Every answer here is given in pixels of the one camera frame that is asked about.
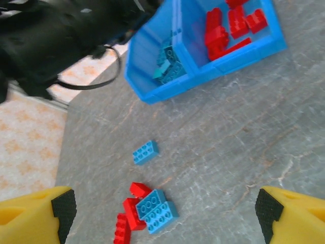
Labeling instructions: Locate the small blue lego brick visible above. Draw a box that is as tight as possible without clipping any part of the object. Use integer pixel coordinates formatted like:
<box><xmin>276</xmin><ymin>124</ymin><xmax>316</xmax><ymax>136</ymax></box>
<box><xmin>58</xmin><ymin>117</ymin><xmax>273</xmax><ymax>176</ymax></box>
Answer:
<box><xmin>152</xmin><ymin>60</ymin><xmax>172</xmax><ymax>79</ymax></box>

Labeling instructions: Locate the thin black left gripper cable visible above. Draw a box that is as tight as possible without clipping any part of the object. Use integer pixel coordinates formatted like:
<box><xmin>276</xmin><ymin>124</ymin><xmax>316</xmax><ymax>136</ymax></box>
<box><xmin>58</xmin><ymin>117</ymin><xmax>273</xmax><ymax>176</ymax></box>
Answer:
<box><xmin>47</xmin><ymin>45</ymin><xmax>121</xmax><ymax>91</ymax></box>

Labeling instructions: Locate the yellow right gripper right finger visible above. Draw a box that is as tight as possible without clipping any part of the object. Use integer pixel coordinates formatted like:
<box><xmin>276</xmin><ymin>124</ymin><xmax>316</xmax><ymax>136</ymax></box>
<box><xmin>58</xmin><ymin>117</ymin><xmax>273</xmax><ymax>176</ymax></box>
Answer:
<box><xmin>255</xmin><ymin>185</ymin><xmax>325</xmax><ymax>244</ymax></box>

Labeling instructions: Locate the red lego plate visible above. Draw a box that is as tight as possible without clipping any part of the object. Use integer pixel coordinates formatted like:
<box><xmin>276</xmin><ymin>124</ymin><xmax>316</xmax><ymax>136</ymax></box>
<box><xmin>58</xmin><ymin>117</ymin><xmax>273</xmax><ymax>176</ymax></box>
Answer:
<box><xmin>210</xmin><ymin>37</ymin><xmax>252</xmax><ymax>61</ymax></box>

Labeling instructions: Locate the red lego brick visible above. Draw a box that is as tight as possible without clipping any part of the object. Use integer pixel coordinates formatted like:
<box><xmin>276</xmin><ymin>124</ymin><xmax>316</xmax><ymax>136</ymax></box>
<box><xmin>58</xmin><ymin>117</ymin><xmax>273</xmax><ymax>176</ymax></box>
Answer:
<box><xmin>205</xmin><ymin>25</ymin><xmax>229</xmax><ymax>60</ymax></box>
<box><xmin>205</xmin><ymin>7</ymin><xmax>222</xmax><ymax>34</ymax></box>
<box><xmin>246</xmin><ymin>9</ymin><xmax>269</xmax><ymax>35</ymax></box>
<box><xmin>225</xmin><ymin>0</ymin><xmax>248</xmax><ymax>8</ymax></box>
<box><xmin>123</xmin><ymin>197</ymin><xmax>147</xmax><ymax>231</ymax></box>
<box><xmin>129</xmin><ymin>182</ymin><xmax>152</xmax><ymax>199</ymax></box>
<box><xmin>113</xmin><ymin>212</ymin><xmax>133</xmax><ymax>244</ymax></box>
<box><xmin>228</xmin><ymin>6</ymin><xmax>249</xmax><ymax>39</ymax></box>

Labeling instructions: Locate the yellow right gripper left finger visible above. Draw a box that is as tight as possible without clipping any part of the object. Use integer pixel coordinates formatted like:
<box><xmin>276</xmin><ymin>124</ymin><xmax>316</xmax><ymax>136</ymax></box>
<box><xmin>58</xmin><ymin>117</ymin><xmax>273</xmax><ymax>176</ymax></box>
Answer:
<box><xmin>0</xmin><ymin>186</ymin><xmax>77</xmax><ymax>244</ymax></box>

